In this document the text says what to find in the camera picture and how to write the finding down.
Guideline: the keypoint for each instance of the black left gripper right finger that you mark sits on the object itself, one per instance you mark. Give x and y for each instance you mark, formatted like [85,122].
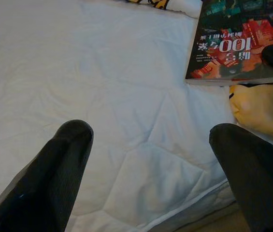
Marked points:
[257,178]

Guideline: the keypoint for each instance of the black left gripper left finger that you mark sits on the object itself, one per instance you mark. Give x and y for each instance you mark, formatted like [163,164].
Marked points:
[47,183]

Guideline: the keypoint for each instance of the dark book with red print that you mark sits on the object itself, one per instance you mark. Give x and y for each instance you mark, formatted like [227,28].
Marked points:
[235,38]

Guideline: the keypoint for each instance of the yellow cartoon print blanket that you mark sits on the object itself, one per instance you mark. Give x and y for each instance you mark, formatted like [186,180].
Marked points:
[264,108]

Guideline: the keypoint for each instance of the white quilted mattress cover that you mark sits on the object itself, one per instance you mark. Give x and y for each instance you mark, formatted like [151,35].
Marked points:
[78,72]

